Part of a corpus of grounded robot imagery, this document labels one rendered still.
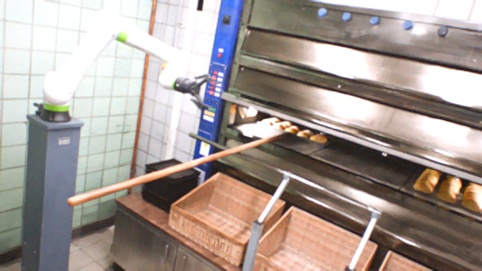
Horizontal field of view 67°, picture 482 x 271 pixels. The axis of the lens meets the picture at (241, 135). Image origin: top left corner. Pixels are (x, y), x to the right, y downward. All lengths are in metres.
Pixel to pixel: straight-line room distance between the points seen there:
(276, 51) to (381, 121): 0.78
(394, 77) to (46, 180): 1.92
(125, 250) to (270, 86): 1.50
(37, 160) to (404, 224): 2.01
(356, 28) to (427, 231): 1.17
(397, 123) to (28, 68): 2.20
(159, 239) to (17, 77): 1.32
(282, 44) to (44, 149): 1.49
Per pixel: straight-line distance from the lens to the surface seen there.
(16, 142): 2.74
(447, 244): 2.24
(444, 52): 2.12
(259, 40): 2.47
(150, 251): 2.57
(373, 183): 2.22
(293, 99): 2.32
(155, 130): 3.10
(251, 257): 1.96
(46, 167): 2.16
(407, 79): 2.12
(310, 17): 2.34
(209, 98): 2.65
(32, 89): 2.68
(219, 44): 2.61
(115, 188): 1.45
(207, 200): 2.67
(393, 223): 2.25
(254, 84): 2.46
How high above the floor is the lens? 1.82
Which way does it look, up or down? 15 degrees down
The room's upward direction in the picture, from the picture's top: 12 degrees clockwise
